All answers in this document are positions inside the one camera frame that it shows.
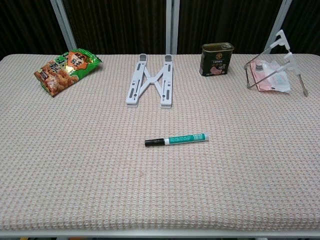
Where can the pink white plastic packets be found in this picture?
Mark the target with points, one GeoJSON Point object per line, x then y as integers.
{"type": "Point", "coordinates": [281, 83]}

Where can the green orange snack bag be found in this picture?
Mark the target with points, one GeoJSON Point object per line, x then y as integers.
{"type": "Point", "coordinates": [67, 72]}

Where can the dark green luncheon meat can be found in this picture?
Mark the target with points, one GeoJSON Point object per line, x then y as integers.
{"type": "Point", "coordinates": [216, 60]}

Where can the pink woven tablecloth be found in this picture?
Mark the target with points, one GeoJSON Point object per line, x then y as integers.
{"type": "Point", "coordinates": [100, 162]}

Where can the grey partition frame post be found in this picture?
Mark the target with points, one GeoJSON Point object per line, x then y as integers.
{"type": "Point", "coordinates": [278, 25]}
{"type": "Point", "coordinates": [173, 25]}
{"type": "Point", "coordinates": [63, 25]}

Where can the white marker with green label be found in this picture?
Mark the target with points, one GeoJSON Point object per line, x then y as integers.
{"type": "Point", "coordinates": [186, 138]}

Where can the white folding laptop stand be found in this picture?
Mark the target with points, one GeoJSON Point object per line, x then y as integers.
{"type": "Point", "coordinates": [150, 80]}

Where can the small black cap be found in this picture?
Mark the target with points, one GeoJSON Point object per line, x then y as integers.
{"type": "Point", "coordinates": [153, 142]}

